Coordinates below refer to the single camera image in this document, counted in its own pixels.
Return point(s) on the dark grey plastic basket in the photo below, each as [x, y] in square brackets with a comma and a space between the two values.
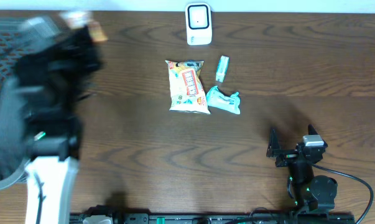
[18, 37]

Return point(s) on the yellow wet wipes pack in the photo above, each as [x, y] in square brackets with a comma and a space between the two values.
[186, 90]

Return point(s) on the mint green wipes pack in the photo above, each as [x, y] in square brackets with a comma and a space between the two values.
[215, 98]

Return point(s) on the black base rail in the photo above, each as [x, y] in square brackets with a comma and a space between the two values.
[143, 218]

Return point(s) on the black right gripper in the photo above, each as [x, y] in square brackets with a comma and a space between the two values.
[287, 155]

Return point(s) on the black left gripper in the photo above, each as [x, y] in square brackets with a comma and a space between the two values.
[78, 50]

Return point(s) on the green white small pack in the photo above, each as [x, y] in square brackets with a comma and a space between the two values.
[222, 69]

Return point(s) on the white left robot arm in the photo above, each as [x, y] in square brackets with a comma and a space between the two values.
[52, 138]

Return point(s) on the orange Kleenex tissue pack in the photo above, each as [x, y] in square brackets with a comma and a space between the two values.
[96, 32]

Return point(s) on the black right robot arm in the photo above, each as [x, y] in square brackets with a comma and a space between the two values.
[312, 194]

